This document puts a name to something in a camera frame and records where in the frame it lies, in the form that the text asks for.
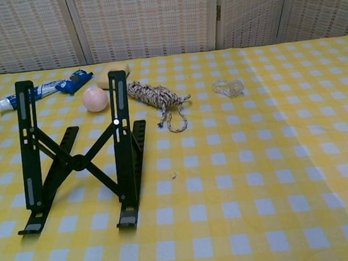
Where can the black folding laptop stand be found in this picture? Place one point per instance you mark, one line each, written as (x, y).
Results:
(79, 162)

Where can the yellow white checkered tablecloth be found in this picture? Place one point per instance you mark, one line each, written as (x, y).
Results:
(258, 159)

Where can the small pale crumb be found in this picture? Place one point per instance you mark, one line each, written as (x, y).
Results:
(174, 175)

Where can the clear plastic clip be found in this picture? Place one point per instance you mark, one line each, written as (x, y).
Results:
(235, 88)

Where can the pink ball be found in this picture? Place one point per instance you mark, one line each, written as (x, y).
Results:
(95, 99)

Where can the yellow sponge with hole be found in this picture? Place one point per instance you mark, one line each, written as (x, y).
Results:
(103, 78)

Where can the blue cookie packet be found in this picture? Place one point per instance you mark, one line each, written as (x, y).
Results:
(74, 81)

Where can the brass screen hinge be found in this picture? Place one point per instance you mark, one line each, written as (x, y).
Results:
(219, 12)

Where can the white blue toothpaste tube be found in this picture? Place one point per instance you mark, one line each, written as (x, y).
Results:
(45, 88)

